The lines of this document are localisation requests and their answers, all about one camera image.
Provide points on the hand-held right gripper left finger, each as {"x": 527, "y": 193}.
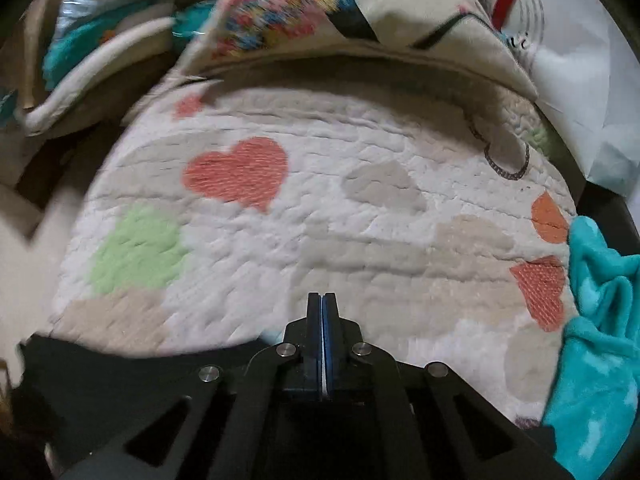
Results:
{"x": 314, "y": 330}

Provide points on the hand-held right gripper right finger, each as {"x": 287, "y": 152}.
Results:
{"x": 331, "y": 330}

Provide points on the teal fleece garment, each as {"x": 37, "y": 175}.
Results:
{"x": 595, "y": 360}

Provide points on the quilted heart print blanket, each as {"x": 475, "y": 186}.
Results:
{"x": 300, "y": 220}

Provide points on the beige padded cushion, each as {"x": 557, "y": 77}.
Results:
{"x": 100, "y": 75}

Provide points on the teal wipes pack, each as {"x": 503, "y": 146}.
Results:
{"x": 192, "y": 20}

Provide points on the floral print pillow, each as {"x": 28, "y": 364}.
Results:
{"x": 410, "y": 5}

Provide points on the white paper bag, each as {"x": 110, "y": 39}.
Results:
{"x": 575, "y": 70}

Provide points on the teal plush toy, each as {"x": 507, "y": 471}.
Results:
{"x": 75, "y": 50}

